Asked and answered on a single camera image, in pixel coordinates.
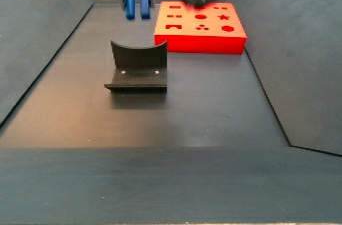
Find red shape-sorter block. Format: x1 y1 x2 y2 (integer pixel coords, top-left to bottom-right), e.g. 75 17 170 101
153 1 246 55

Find dark curved fixture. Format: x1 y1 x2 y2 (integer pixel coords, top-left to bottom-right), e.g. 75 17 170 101
104 42 166 92

